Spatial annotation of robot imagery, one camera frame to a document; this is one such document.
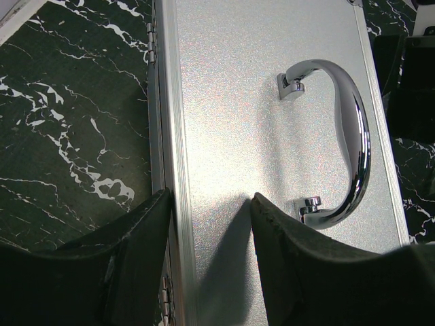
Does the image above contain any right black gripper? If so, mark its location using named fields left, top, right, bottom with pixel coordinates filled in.
left=373, top=34, right=434, bottom=143

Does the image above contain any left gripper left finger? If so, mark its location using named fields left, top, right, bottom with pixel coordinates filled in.
left=1, top=189, right=172, bottom=325

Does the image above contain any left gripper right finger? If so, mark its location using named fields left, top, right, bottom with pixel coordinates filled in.
left=250, top=193, right=434, bottom=325

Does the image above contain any grey metal medicine case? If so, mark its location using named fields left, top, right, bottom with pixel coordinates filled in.
left=149, top=1, right=409, bottom=325

